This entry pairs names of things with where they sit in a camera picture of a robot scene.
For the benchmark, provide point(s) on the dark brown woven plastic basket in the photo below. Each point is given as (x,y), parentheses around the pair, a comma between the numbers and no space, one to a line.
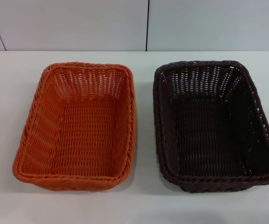
(209,130)

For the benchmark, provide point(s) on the orange woven plastic basket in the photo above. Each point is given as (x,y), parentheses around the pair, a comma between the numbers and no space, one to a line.
(83,130)

